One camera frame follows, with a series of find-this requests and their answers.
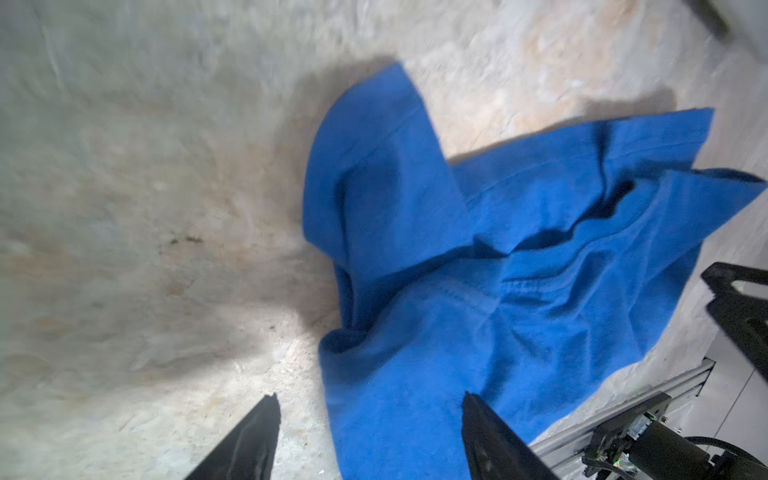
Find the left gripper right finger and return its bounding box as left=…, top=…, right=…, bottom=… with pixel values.
left=461, top=392, right=558, bottom=480

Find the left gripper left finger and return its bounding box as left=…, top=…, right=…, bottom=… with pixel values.
left=186, top=394, right=281, bottom=480

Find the blue cloth garment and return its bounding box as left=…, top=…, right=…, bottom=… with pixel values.
left=303, top=63, right=767, bottom=479

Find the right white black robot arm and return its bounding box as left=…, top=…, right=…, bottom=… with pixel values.
left=581, top=262, right=767, bottom=480

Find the aluminium mounting rail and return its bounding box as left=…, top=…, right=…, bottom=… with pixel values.
left=531, top=358, right=715, bottom=479

